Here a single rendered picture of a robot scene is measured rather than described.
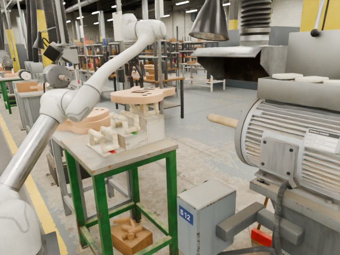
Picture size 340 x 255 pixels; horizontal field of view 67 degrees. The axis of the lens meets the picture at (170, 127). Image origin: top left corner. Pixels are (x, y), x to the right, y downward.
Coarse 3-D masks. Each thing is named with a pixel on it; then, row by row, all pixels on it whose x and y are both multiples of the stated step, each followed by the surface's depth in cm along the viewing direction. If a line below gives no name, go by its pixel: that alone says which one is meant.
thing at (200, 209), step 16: (192, 192) 76; (208, 192) 76; (224, 192) 76; (192, 208) 70; (208, 208) 71; (224, 208) 75; (192, 224) 72; (208, 224) 72; (192, 240) 73; (208, 240) 74
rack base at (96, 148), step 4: (108, 140) 174; (88, 144) 168; (96, 144) 167; (108, 144) 167; (112, 144) 166; (92, 148) 161; (96, 148) 160; (100, 148) 160; (120, 148) 159; (96, 152) 157; (100, 152) 154; (108, 152) 154; (120, 152) 156; (104, 156) 149
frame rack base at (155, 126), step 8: (136, 112) 180; (128, 120) 181; (144, 120) 164; (152, 120) 166; (160, 120) 170; (144, 128) 166; (152, 128) 167; (160, 128) 172; (152, 136) 169; (160, 136) 173
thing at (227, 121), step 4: (208, 116) 106; (212, 116) 104; (216, 116) 103; (220, 116) 102; (212, 120) 105; (216, 120) 103; (220, 120) 101; (224, 120) 99; (228, 120) 98; (232, 120) 97; (236, 120) 96; (224, 124) 100; (228, 124) 98; (232, 124) 96; (236, 124) 95
